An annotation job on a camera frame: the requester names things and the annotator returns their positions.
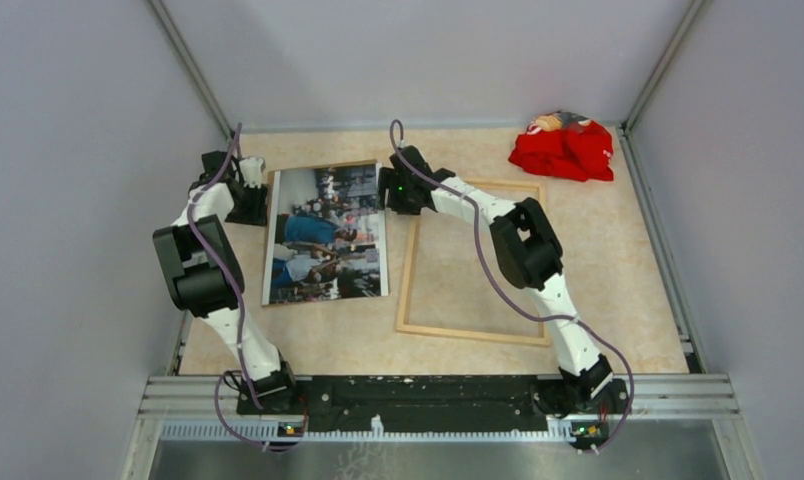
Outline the red crumpled cloth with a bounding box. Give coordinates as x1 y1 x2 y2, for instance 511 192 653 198
508 111 614 182

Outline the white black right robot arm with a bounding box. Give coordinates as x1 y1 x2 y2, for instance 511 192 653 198
378 146 614 412

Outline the light wooden picture frame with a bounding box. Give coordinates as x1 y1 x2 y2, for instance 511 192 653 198
395 209 551 347

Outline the printed street photo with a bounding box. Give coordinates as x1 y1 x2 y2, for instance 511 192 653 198
261 160 389 306

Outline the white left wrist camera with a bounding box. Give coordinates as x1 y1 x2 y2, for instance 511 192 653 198
239 157 266 188

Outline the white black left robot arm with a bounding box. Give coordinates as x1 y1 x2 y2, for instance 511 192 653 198
152 151 299 414

